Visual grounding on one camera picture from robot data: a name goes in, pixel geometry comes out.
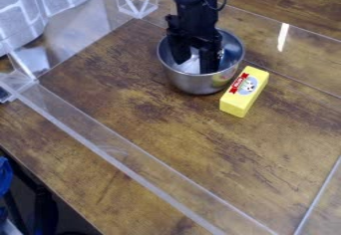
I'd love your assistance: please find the clear acrylic barrier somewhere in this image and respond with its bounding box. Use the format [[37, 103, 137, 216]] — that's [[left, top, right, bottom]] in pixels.
[[0, 0, 341, 235]]

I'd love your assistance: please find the yellow butter block toy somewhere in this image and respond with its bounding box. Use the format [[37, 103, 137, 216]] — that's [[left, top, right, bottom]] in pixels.
[[219, 66, 268, 118]]

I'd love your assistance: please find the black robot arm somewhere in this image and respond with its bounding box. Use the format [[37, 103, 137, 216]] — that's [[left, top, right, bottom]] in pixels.
[[165, 0, 221, 74]]

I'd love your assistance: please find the blue object at edge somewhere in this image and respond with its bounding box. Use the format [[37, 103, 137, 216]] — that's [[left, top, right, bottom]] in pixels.
[[0, 157, 13, 225]]

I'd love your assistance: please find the silver metal pot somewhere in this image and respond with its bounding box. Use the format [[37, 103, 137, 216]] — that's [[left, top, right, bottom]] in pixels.
[[157, 29, 244, 95]]

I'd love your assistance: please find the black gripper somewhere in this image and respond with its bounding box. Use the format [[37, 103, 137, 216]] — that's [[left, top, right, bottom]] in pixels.
[[165, 0, 221, 74]]

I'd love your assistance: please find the white and blue toy fish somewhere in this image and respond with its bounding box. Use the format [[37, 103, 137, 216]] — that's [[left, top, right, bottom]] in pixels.
[[171, 48, 227, 76]]

